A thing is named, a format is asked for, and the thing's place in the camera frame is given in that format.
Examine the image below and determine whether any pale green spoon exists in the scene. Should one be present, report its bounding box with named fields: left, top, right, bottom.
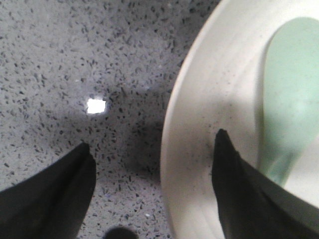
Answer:
left=259, top=17, right=319, bottom=186

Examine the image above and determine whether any cream round plate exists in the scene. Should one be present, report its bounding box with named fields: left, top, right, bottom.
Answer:
left=160, top=0, right=319, bottom=239

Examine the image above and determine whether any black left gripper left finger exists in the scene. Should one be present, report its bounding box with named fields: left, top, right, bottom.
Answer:
left=0, top=143, right=96, bottom=239

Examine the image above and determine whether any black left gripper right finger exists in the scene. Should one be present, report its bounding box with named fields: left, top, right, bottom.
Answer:
left=212, top=129, right=319, bottom=239

